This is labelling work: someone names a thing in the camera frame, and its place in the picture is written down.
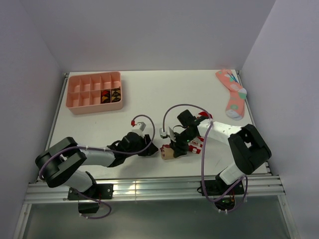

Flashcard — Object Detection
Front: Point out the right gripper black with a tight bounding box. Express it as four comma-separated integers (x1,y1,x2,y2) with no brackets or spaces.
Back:
170,129,197,158

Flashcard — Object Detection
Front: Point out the tan maroon sock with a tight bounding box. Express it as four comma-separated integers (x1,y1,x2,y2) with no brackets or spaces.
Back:
160,144,174,160

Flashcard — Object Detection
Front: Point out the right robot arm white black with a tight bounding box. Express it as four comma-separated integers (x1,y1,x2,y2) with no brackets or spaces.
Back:
169,110,272,194

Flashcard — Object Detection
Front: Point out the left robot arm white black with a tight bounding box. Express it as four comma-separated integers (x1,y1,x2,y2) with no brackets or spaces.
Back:
35,132,159,199

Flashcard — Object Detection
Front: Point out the red white striped sock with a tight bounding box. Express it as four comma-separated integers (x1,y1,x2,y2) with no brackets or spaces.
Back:
188,111,212,154

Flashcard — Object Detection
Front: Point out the brown argyle rolled sock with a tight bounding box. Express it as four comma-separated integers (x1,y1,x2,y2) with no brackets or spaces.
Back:
111,87,122,103

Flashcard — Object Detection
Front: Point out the red argyle rolled sock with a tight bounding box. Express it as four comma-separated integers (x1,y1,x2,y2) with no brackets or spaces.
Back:
101,90,111,104

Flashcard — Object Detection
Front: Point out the pink patterned sock pair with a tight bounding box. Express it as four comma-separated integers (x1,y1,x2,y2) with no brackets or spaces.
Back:
215,69,247,120

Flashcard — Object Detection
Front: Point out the pink divided organizer tray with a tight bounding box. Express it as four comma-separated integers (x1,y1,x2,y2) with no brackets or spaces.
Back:
66,71,123,115

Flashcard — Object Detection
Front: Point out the aluminium rail frame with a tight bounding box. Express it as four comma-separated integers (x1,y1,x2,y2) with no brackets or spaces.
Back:
14,70,300,239

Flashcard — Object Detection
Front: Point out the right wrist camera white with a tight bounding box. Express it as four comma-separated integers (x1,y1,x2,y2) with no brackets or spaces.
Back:
159,127,177,142

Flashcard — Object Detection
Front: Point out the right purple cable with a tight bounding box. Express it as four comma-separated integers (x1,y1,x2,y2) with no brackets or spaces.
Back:
162,104,249,214

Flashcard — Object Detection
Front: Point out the purple cable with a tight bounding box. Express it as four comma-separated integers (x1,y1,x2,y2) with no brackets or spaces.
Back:
162,104,249,214
39,114,157,220

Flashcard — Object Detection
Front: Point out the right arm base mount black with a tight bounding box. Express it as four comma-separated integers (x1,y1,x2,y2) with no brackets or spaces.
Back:
198,174,246,210

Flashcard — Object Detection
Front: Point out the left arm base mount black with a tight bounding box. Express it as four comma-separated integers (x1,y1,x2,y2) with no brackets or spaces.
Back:
67,183,114,215

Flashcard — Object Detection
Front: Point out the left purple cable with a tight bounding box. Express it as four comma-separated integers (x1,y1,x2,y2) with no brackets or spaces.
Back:
39,114,157,220

